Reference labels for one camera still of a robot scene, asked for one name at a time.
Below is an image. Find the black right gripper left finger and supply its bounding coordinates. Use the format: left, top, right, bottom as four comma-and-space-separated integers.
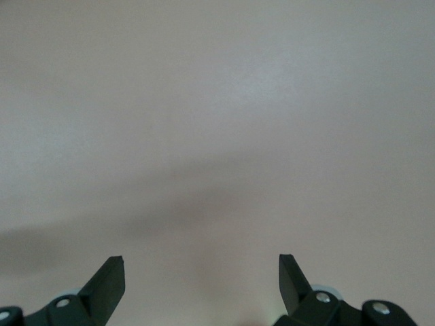
0, 255, 126, 326

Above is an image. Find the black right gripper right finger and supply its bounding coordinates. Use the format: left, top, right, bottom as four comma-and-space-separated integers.
273, 253, 417, 326

